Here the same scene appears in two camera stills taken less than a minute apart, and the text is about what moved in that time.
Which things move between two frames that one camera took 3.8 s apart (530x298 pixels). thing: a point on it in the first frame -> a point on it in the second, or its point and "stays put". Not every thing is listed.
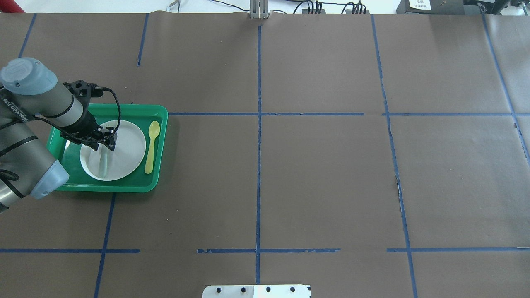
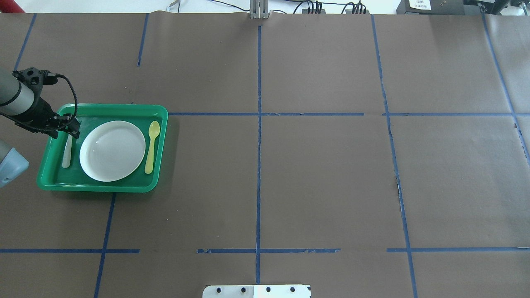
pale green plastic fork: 103,161 -> 67,158
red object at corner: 10,6 stays put
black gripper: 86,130 -> 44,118
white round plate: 124,161 stays put
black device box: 430,7 stays put
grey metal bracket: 259,9 stays put
